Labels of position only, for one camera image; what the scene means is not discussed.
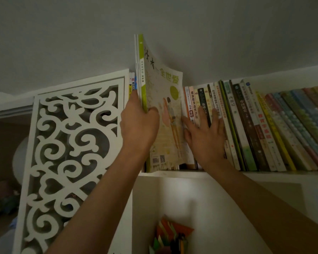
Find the colourful stationery bundle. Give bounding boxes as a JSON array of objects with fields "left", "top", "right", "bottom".
[{"left": 148, "top": 217, "right": 195, "bottom": 254}]

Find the person's left forearm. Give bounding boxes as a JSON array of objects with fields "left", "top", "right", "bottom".
[{"left": 45, "top": 145, "right": 149, "bottom": 254}]

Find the white bookshelf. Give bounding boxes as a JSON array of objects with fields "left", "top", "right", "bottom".
[{"left": 106, "top": 65, "right": 318, "bottom": 254}]

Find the pale green magazine couple print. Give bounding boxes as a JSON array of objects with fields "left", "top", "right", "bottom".
[{"left": 134, "top": 34, "right": 195, "bottom": 174}]

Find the person's right forearm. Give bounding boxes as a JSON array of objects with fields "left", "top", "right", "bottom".
[{"left": 206, "top": 161, "right": 318, "bottom": 254}]

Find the person's left hand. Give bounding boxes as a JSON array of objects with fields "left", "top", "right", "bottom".
[{"left": 119, "top": 90, "right": 160, "bottom": 156}]

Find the white carved lattice panel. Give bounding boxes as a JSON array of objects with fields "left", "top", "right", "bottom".
[{"left": 12, "top": 69, "right": 130, "bottom": 254}]

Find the row of shelved books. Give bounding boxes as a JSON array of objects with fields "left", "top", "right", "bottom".
[{"left": 128, "top": 72, "right": 318, "bottom": 172}]

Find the person's right hand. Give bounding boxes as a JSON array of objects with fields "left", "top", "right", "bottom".
[{"left": 181, "top": 105, "right": 228, "bottom": 172}]

